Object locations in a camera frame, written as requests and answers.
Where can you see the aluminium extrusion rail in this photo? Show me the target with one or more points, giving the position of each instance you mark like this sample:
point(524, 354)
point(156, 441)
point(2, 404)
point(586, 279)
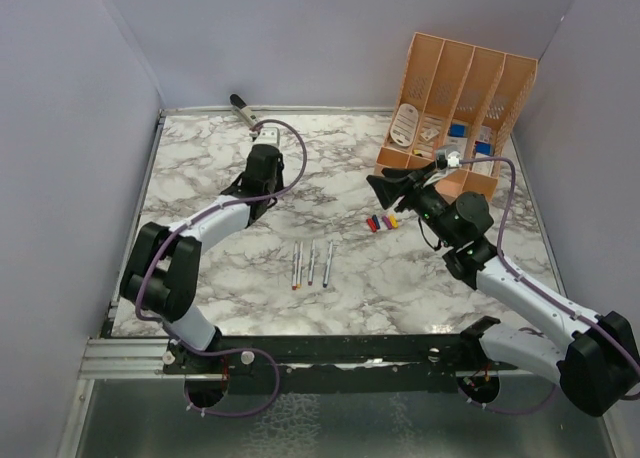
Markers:
point(123, 359)

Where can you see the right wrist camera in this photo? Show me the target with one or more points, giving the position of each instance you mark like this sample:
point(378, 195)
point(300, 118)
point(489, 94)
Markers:
point(447, 157)

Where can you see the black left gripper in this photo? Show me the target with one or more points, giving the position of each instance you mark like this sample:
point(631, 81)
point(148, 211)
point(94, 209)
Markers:
point(279, 184)

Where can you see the white marker blue end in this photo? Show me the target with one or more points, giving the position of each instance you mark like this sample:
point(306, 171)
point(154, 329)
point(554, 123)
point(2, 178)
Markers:
point(327, 270)

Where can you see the white marker purple end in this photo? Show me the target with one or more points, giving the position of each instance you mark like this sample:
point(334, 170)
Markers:
point(311, 264)

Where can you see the white red card box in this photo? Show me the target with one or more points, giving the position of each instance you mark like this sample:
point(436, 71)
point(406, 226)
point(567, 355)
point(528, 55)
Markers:
point(483, 164)

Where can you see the white oval perforated plate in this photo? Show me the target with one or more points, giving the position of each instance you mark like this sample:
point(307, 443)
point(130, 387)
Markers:
point(404, 125)

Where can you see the red pen cap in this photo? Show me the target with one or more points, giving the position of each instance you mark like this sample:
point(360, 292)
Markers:
point(371, 225)

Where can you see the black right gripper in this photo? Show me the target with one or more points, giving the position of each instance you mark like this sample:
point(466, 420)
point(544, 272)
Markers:
point(400, 181)

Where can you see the blue white box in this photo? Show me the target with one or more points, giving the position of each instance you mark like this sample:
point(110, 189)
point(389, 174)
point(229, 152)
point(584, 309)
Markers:
point(458, 130)

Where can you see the purple pen cap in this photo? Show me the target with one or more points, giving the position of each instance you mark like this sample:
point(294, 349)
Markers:
point(387, 222)

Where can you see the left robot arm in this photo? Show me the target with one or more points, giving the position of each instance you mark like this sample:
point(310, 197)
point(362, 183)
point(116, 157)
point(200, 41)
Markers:
point(161, 274)

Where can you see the white marker orange end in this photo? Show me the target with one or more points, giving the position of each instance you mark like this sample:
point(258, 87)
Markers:
point(299, 265)

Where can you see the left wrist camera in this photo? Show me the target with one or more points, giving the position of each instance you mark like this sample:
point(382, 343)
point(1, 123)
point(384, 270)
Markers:
point(267, 135)

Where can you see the white marker red end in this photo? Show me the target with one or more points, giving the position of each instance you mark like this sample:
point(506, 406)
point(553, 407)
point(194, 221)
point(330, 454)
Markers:
point(295, 261)

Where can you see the peach desk organizer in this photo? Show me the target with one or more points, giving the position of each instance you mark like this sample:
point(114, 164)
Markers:
point(454, 82)

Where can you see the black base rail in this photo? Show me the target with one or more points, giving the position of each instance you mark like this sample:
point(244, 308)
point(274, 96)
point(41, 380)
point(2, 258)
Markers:
point(345, 364)

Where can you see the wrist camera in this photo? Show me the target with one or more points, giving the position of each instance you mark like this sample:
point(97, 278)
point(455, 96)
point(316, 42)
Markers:
point(267, 135)
point(447, 157)

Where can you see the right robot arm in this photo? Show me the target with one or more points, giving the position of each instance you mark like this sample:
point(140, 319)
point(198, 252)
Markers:
point(592, 358)

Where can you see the grey stapler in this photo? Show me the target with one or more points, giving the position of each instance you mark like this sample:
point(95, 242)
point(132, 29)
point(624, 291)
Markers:
point(244, 113)

